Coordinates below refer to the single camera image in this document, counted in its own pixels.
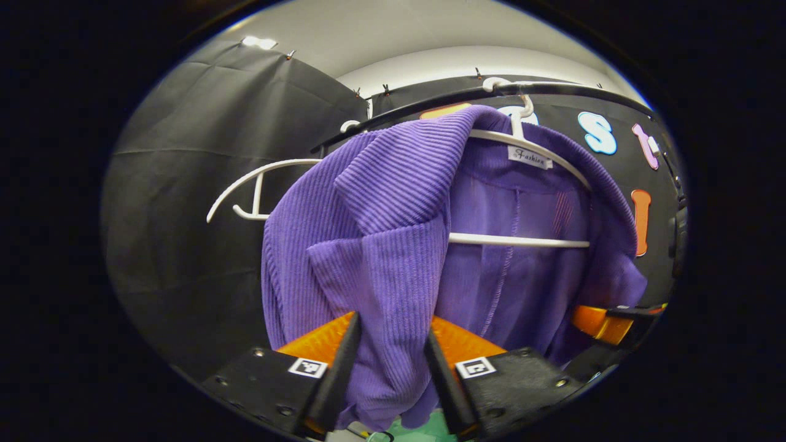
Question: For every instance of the black metal clothes rack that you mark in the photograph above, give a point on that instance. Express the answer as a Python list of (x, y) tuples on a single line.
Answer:
[(565, 90)]

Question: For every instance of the green laundry hamper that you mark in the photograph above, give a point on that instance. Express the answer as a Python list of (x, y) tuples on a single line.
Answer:
[(433, 430)]

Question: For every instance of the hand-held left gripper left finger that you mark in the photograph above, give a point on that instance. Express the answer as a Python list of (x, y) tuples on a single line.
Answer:
[(334, 380)]

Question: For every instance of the black backdrop cloth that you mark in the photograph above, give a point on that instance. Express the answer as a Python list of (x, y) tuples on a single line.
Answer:
[(184, 245)]

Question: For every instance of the white hanger with label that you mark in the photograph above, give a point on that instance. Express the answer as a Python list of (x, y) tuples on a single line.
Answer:
[(522, 240)]

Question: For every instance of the ceiling light panel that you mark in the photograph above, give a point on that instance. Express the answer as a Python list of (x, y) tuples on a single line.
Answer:
[(259, 42)]

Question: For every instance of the plain white hanger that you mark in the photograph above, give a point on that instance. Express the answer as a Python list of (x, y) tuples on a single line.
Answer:
[(258, 193)]

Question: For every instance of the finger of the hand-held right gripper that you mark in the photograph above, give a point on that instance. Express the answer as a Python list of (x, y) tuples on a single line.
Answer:
[(599, 324)]

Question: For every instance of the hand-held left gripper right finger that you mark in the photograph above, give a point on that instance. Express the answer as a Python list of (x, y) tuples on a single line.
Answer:
[(451, 393)]

